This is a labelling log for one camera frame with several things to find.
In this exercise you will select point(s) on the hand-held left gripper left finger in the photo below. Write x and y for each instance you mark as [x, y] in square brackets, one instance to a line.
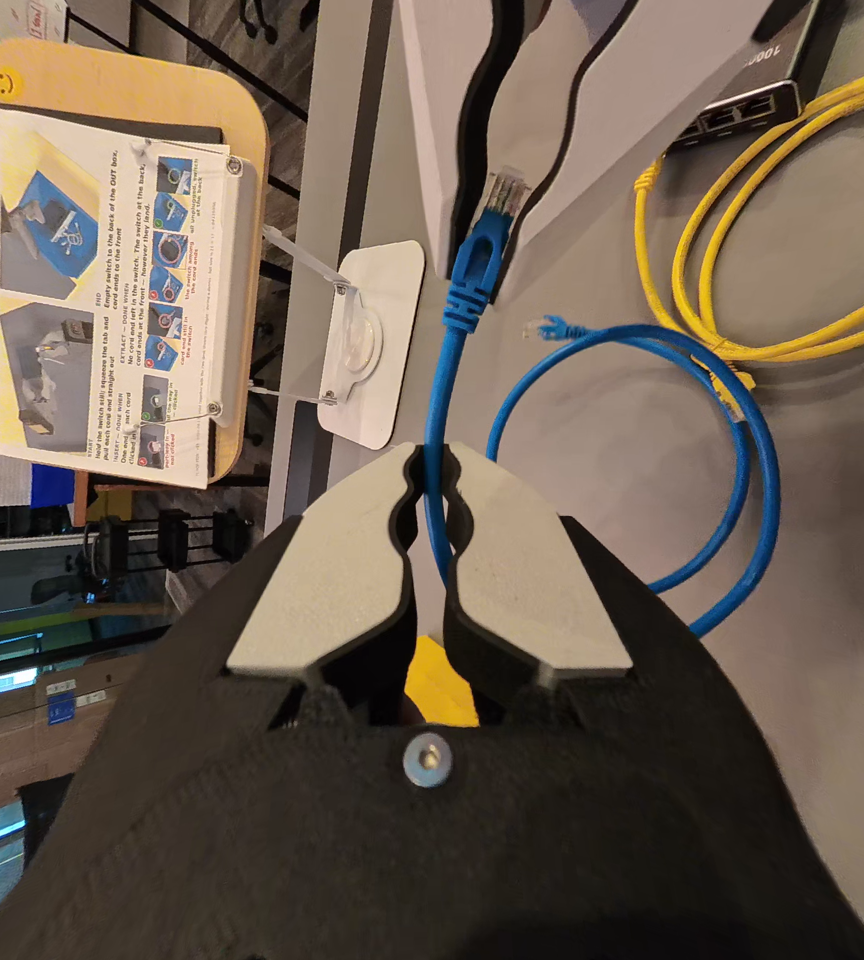
[327, 585]

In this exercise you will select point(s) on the printed instruction sheet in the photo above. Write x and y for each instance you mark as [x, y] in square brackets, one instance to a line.
[101, 285]

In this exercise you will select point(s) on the brown wooden cabinet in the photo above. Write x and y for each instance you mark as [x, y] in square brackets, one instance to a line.
[41, 750]

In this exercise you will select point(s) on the black network switch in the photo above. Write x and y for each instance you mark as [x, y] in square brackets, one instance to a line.
[784, 60]

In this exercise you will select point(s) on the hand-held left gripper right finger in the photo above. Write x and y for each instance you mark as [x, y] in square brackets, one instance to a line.
[537, 592]

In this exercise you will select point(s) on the clear acrylic sign stand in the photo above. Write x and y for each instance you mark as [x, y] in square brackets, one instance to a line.
[375, 300]

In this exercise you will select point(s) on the light wooden side table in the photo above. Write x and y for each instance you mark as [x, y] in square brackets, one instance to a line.
[139, 82]

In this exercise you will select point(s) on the black metal rack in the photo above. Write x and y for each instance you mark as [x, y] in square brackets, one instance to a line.
[176, 536]

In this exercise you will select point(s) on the yellow plastic box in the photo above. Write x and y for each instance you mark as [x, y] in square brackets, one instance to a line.
[439, 679]

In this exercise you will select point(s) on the whiteboard with handwriting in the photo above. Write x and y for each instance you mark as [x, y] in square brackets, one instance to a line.
[34, 19]

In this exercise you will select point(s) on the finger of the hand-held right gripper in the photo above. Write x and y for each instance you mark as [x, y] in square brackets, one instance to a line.
[439, 97]
[657, 75]

